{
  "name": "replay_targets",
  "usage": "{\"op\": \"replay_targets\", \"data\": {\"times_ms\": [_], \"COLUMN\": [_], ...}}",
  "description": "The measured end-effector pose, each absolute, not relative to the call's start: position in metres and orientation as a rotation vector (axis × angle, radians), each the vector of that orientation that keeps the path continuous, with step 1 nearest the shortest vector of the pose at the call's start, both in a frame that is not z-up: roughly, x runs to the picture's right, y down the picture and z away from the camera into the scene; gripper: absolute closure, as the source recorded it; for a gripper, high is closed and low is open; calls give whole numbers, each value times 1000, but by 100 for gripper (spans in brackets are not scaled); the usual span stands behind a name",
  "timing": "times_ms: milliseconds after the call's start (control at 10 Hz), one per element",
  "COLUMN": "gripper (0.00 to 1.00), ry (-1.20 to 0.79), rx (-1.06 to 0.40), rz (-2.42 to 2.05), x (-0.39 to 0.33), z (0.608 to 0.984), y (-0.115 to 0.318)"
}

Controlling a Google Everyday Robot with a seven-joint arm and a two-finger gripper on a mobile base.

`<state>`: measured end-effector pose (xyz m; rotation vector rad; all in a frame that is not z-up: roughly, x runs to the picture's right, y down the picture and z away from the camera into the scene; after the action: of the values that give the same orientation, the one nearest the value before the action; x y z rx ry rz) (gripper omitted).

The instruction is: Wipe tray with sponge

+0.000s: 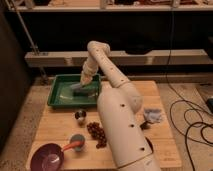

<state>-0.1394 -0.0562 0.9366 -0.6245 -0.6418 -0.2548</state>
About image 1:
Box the crumpled blue cloth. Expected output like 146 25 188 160
144 108 163 124

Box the teal cup orange handle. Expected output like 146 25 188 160
62 134 85 152

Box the white shelf beam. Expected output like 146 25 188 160
25 49 213 67

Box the brown grape bunch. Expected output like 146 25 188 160
87 122 107 149

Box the blue green sponge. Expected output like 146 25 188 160
70 83 96 95

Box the small metal cup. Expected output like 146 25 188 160
75 110 87 125

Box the black cable on floor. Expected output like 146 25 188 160
165 6 213 171

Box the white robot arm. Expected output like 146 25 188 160
80 41 161 171

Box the purple bowl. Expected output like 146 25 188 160
30 143 64 171

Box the green plastic tray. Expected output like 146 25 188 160
47 74 101 108

